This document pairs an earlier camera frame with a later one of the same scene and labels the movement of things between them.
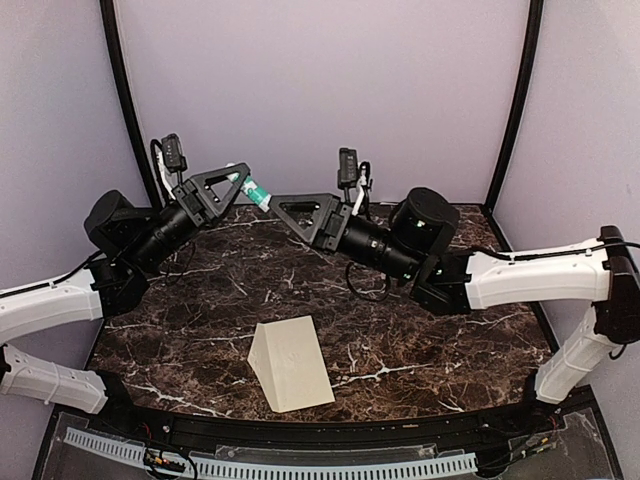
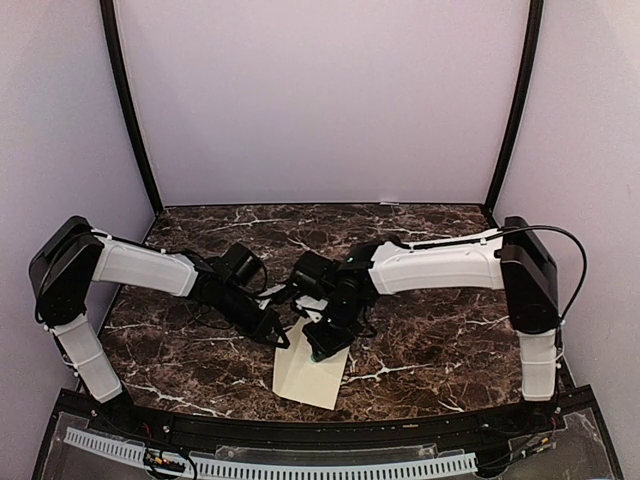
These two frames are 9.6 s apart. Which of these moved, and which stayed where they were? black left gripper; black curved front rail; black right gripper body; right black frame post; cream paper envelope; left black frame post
Moved: black right gripper body; cream paper envelope; black left gripper
Stayed: left black frame post; black curved front rail; right black frame post
